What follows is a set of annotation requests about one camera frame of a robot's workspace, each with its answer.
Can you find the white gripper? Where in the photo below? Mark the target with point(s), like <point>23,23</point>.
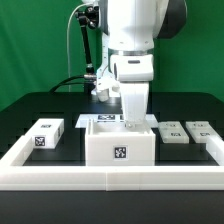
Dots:
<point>133,73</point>

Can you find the white cabinet body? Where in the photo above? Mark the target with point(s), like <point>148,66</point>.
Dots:
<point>113,144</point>

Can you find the white cabinet door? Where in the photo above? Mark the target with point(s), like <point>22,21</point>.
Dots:
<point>200,130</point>
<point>173,132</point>

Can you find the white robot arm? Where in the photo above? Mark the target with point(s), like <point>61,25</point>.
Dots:
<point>130,28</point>

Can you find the white cabinet top block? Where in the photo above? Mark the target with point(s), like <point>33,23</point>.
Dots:
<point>46,133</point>

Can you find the flat white base plate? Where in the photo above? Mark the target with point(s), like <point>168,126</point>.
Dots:
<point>84,118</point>

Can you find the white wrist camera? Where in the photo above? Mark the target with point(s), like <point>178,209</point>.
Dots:
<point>107,88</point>

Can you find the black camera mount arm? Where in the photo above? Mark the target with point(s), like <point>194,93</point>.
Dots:
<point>89,18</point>

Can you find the white U-shaped frame border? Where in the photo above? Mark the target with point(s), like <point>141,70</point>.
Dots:
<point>16,175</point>

